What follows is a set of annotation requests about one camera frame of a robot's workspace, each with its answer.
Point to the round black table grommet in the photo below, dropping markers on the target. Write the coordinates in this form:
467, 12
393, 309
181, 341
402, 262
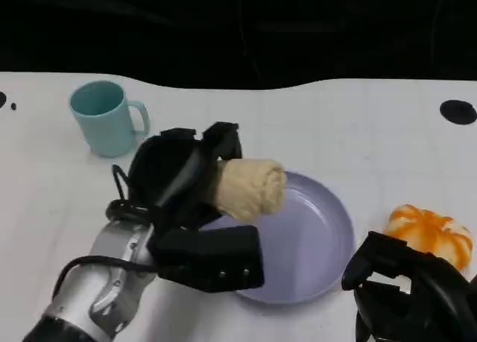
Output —
458, 112

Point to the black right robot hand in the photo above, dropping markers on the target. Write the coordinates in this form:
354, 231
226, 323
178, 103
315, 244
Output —
410, 297

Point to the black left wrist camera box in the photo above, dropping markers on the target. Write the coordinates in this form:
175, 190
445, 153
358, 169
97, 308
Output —
212, 260

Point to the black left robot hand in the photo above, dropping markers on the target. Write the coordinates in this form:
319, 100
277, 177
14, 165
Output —
164, 174

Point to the beige towel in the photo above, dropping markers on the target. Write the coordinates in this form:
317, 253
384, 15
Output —
253, 189

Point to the lilac plate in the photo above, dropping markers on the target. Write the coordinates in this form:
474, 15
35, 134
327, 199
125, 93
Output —
309, 245

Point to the pale green mug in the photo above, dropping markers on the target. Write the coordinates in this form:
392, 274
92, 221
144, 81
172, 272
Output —
104, 129

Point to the orange and white bread roll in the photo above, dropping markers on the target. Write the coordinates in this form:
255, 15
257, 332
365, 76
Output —
428, 230

